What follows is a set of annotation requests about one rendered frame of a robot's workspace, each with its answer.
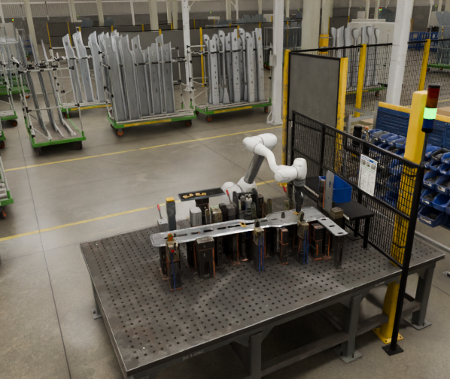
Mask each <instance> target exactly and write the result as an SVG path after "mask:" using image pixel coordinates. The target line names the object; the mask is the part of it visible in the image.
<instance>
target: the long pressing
mask: <svg viewBox="0 0 450 379"><path fill-rule="evenodd" d="M301 211H303V212H304V213H305V214H304V220H305V221H306V222H311V221H316V220H318V219H321V218H325V217H326V216H325V215H323V214H322V213H321V212H320V211H319V210H318V209H316V208H315V207H312V206H311V207H305V208H301ZM282 212H285V218H281V213H282ZM293 212H296V209H293V210H288V211H279V212H275V213H271V214H268V215H267V216H266V217H265V218H261V219H259V221H260V227H261V228H262V229H264V228H269V227H282V226H290V225H295V224H297V221H298V216H299V214H298V215H297V214H295V213H293ZM275 218H276V219H277V220H271V219H275ZM262 220H267V221H266V222H261V221H262ZM239 222H244V223H253V222H254V220H231V221H226V222H222V223H213V224H208V225H204V226H196V227H191V228H186V229H178V230H174V231H169V232H161V233H156V234H152V235H151V236H150V240H151V243H152V246H153V247H165V245H166V240H168V239H164V238H167V235H168V234H169V233H172V235H173V238H174V239H175V240H176V239H177V240H176V241H177V243H178V244H181V243H185V242H190V241H195V240H196V238H201V237H206V236H210V235H211V236H212V237H213V238H214V237H219V236H223V235H231V234H236V233H240V232H247V231H252V230H254V224H250V225H246V227H242V226H237V227H232V228H228V226H236V225H240V224H239ZM223 227H226V229H220V230H217V229H219V228H223ZM211 229H213V230H214V231H211V232H204V231H206V230H211ZM194 232H200V233H199V234H194V235H191V233H194ZM174 233H175V234H176V235H177V237H174ZM185 234H187V235H186V236H181V237H178V235H185Z"/></svg>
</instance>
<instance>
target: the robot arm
mask: <svg viewBox="0 0 450 379"><path fill-rule="evenodd" d="M242 143H243V146H244V147H245V149H246V150H248V151H250V152H252V153H254V155H253V157H252V160H251V162H250V165H249V166H248V170H247V171H246V174H245V176H244V177H242V178H241V179H240V181H239V182H238V183H237V184H235V183H232V182H226V183H225V184H224V185H223V186H222V187H221V188H222V189H223V191H224V192H225V193H226V195H225V196H220V203H225V205H228V204H229V203H230V200H229V197H228V196H227V192H226V190H228V192H229V194H230V199H231V201H233V191H236V192H237V193H243V192H245V193H246V192H250V191H251V190H252V188H255V189H257V185H256V184H255V181H254V180H255V177H256V176H257V173H258V171H259V169H260V166H261V164H262V162H263V160H264V157H266V158H267V160H268V163H269V167H270V168H271V170H272V171H273V172H275V180H276V181H277V182H279V183H287V182H289V181H292V180H293V184H294V189H295V190H294V198H295V202H296V212H297V213H299V212H300V211H301V205H303V198H304V195H303V190H304V185H305V184H306V173H307V164H306V160H305V159H303V158H297V159H295V160H294V162H293V165H292V166H290V167H289V166H286V165H280V166H278V165H276V163H275V157H274V155H273V153H272V152H271V151H270V150H271V149H272V148H273V147H274V146H275V145H276V144H277V138H276V137H275V135H273V134H271V133H265V134H261V135H258V136H254V137H251V138H250V137H248V138H245V139H244V140H243V142H242Z"/></svg>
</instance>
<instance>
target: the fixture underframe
mask: <svg viewBox="0 0 450 379"><path fill-rule="evenodd" d="M435 267H436V262H434V263H431V264H429V265H426V266H423V267H421V268H417V269H415V270H413V271H409V272H408V276H409V275H411V274H414V273H417V274H418V275H419V277H418V285H417V290H416V294H414V293H413V292H412V291H410V290H408V289H407V288H406V291H405V295H404V298H405V299H407V300H408V301H410V303H407V304H405V305H403V309H402V314H401V317H404V316H406V315H407V314H411V313H412V316H409V317H407V318H404V319H403V320H405V321H406V322H407V323H408V324H410V325H411V326H413V327H414V328H415V329H417V330H418V331H419V330H421V329H424V328H426V327H428V326H431V325H432V323H430V322H429V321H427V320H426V319H425V315H426V311H427V303H428V299H429V295H430V288H431V284H432V279H433V272H434V268H435ZM399 279H400V275H399V276H396V277H393V278H391V279H389V280H385V281H383V282H381V283H378V284H375V285H372V286H370V287H367V288H364V289H362V290H358V291H357V292H354V293H351V294H348V295H346V296H343V297H340V298H338V299H334V300H332V301H330V302H327V303H324V304H322V305H319V306H316V307H314V308H310V309H308V310H306V311H302V312H300V313H298V314H294V315H292V316H289V317H286V318H284V319H282V320H278V321H276V322H274V323H270V324H268V325H265V326H262V327H260V328H257V329H254V330H251V331H250V332H246V333H244V334H241V335H238V336H236V337H233V338H230V339H227V340H225V341H222V342H220V343H217V344H214V345H212V346H209V347H206V348H203V349H201V350H198V351H195V352H193V353H189V354H187V355H185V356H182V357H179V358H177V359H173V360H171V361H169V362H165V363H163V364H161V365H157V366H155V367H153V368H149V369H147V370H144V371H141V372H139V373H137V374H133V375H131V376H129V377H127V375H126V372H125V369H124V367H123V363H122V361H121V358H120V355H119V353H118V350H117V347H116V344H115V343H114V339H113V336H112V334H111V330H110V329H109V326H108V323H107V320H106V318H105V315H104V312H103V310H102V306H101V304H100V301H99V298H98V296H97V294H96V290H95V288H94V286H93V282H92V280H91V284H92V288H93V296H94V300H95V304H96V307H95V308H91V311H92V314H93V319H94V320H96V319H99V318H101V317H102V318H103V320H104V322H105V326H106V329H107V330H108V334H109V337H110V339H111V343H112V345H113V348H114V351H115V353H116V356H117V359H118V362H119V364H120V367H121V370H122V372H123V376H124V378H125V379H156V377H157V376H158V375H159V373H160V372H161V371H162V370H163V369H164V368H165V367H168V366H171V365H174V364H176V363H178V362H182V361H184V360H186V359H189V358H192V357H195V356H198V355H199V354H202V353H205V352H208V351H210V350H213V349H216V348H218V347H222V346H224V345H226V346H228V348H229V349H230V351H231V352H232V354H233V355H234V357H235V358H236V359H237V361H238V362H239V364H240V365H241V367H242V368H243V369H244V371H242V372H240V373H238V374H235V375H233V376H230V377H228V378H225V379H261V377H262V376H265V375H267V374H270V373H272V372H274V371H277V370H279V369H281V368H284V367H286V366H288V365H291V364H293V363H295V362H298V361H300V360H302V359H305V358H307V357H309V356H312V355H314V354H316V353H319V352H321V351H323V350H326V349H328V348H330V347H333V346H335V345H337V344H340V343H342V346H340V347H337V348H335V349H333V351H334V352H335V353H336V354H337V355H338V356H339V357H340V358H341V359H342V360H343V361H344V362H345V363H349V362H351V361H353V360H355V359H358V358H360V357H362V355H361V354H360V353H359V352H358V351H357V350H356V349H355V338H356V337H357V336H359V335H361V334H363V333H365V332H368V331H369V330H371V329H374V328H375V327H377V326H380V325H382V324H384V323H388V319H389V316H388V315H387V314H386V313H382V314H378V315H375V316H374V317H371V318H369V319H368V320H365V321H363V322H361V323H358V317H359V310H360V303H361V302H362V300H363V299H364V297H365V296H366V295H367V293H368V292H369V291H370V290H371V289H372V288H374V287H378V286H381V285H384V284H385V285H386V286H387V285H388V284H389V283H390V282H393V281H396V280H399ZM337 302H341V303H342V304H343V305H345V315H344V321H343V320H342V319H341V318H339V317H338V316H337V315H336V314H334V313H333V312H332V311H331V310H330V309H329V308H328V307H327V306H329V305H333V304H335V303H337ZM313 311H318V312H319V313H320V314H321V315H322V316H323V317H324V318H325V319H327V320H328V321H329V322H330V323H331V324H332V325H333V326H335V327H336V328H337V329H338V330H339V332H337V333H334V334H332V335H329V336H327V337H325V338H322V339H320V340H318V341H315V342H312V343H311V344H307V345H306V346H303V347H300V348H298V349H296V350H293V351H291V352H289V353H286V354H284V355H281V356H278V357H276V358H274V359H271V360H269V361H267V362H264V363H262V364H261V342H262V341H263V339H264V338H265V337H266V336H267V335H268V333H269V332H270V330H271V329H272V328H273V326H277V325H279V324H282V323H285V322H287V321H290V320H293V319H295V318H297V317H301V316H303V315H306V314H309V313H311V312H313ZM357 323H358V324H357ZM237 342H238V343H240V344H242V345H244V346H246V353H245V352H244V351H243V349H242V348H241V347H240V346H239V344H238V343H237Z"/></svg>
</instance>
